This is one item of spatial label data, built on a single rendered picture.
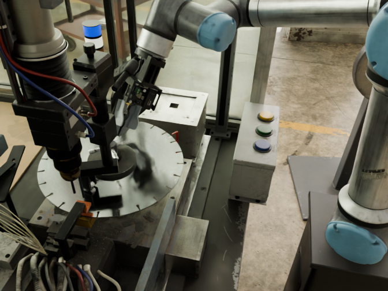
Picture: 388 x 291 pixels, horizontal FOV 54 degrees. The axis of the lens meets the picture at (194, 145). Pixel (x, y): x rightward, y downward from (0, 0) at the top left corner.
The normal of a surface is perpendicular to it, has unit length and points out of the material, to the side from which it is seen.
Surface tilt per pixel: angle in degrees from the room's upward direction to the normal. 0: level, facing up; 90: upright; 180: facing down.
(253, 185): 90
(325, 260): 0
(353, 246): 98
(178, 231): 0
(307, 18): 110
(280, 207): 0
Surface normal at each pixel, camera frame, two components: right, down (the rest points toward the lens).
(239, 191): -0.21, 0.62
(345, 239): -0.58, 0.61
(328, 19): -0.50, 0.76
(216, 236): 0.03, -0.77
